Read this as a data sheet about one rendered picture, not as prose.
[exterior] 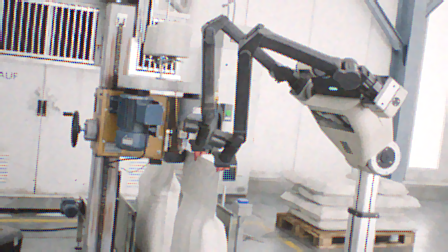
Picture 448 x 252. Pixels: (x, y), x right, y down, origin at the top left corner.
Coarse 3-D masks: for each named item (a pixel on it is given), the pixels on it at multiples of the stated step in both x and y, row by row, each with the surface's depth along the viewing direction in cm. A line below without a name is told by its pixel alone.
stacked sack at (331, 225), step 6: (288, 210) 571; (294, 210) 561; (300, 216) 549; (306, 216) 539; (312, 222) 528; (318, 222) 520; (324, 222) 520; (330, 222) 523; (336, 222) 525; (342, 222) 528; (324, 228) 519; (330, 228) 520; (336, 228) 523; (342, 228) 526
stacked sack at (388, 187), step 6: (348, 174) 592; (354, 174) 589; (384, 180) 565; (390, 180) 566; (384, 186) 550; (390, 186) 553; (396, 186) 557; (402, 186) 560; (378, 192) 546; (384, 192) 548; (390, 192) 551; (396, 192) 554; (402, 192) 558; (408, 192) 561
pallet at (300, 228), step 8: (280, 216) 573; (288, 216) 565; (280, 224) 573; (288, 224) 577; (296, 224) 544; (304, 224) 539; (296, 232) 544; (304, 232) 541; (312, 232) 519; (320, 232) 513; (328, 232) 516; (336, 232) 520; (344, 232) 523; (376, 232) 538; (384, 232) 542; (392, 232) 546; (400, 232) 550; (408, 232) 554; (320, 240) 508; (328, 240) 512; (400, 240) 558; (408, 240) 554; (320, 248) 509; (328, 248) 513
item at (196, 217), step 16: (192, 160) 264; (208, 160) 243; (192, 176) 262; (208, 176) 242; (192, 192) 260; (208, 192) 240; (192, 208) 248; (208, 208) 238; (176, 224) 254; (192, 224) 235; (208, 224) 231; (176, 240) 251; (192, 240) 233; (208, 240) 229; (224, 240) 232
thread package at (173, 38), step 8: (160, 24) 246; (168, 24) 243; (176, 24) 243; (184, 24) 245; (160, 32) 245; (168, 32) 243; (176, 32) 243; (184, 32) 245; (160, 40) 245; (168, 40) 243; (176, 40) 244; (184, 40) 246; (160, 48) 245; (168, 48) 243; (176, 48) 244; (184, 48) 246; (168, 56) 250; (176, 56) 251; (184, 56) 247
